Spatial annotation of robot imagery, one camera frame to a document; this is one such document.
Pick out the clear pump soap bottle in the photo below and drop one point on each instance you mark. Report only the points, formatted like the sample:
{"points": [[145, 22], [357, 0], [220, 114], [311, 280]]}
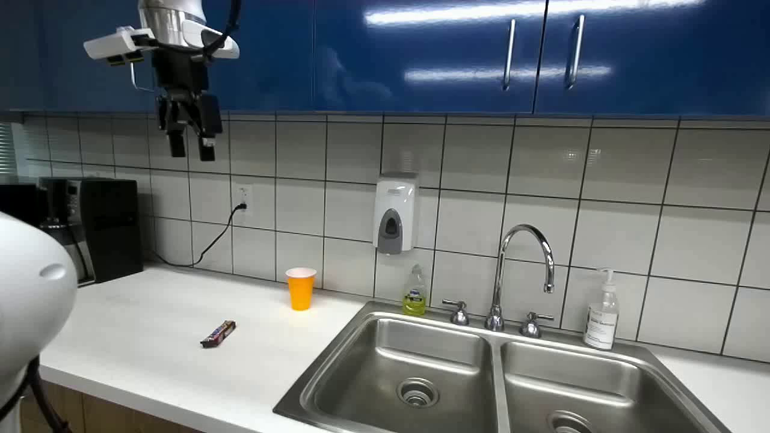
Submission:
{"points": [[601, 320]]}

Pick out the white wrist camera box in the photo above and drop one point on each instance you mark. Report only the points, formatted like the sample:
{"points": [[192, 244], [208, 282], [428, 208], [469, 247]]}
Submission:
{"points": [[117, 43]]}

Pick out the chrome gooseneck faucet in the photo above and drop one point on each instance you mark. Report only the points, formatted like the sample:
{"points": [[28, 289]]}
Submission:
{"points": [[500, 280]]}

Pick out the orange plastic cup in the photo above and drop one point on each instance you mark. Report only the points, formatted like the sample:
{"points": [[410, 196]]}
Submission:
{"points": [[301, 292]]}

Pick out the white wall soap dispenser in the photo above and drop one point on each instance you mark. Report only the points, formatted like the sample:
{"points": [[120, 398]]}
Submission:
{"points": [[396, 213]]}

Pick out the white wall power outlet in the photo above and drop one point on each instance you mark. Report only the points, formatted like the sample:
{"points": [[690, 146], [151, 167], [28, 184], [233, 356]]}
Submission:
{"points": [[241, 196]]}

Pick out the wooden base cabinet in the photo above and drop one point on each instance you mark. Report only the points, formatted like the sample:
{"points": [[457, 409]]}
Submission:
{"points": [[105, 411]]}

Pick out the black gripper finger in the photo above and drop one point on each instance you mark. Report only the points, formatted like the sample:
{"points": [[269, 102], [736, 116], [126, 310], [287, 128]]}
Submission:
{"points": [[176, 142], [208, 146]]}

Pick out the black coffee machine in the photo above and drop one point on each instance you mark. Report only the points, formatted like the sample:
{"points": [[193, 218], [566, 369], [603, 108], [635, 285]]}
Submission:
{"points": [[109, 229]]}

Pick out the stainless steel double sink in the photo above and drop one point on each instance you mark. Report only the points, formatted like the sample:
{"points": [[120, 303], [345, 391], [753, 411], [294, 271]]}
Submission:
{"points": [[449, 361]]}

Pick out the brown snickers bar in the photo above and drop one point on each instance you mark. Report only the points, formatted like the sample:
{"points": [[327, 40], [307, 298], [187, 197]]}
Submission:
{"points": [[218, 333]]}

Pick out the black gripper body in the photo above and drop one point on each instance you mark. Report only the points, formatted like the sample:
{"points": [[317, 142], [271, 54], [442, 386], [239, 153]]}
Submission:
{"points": [[183, 81]]}

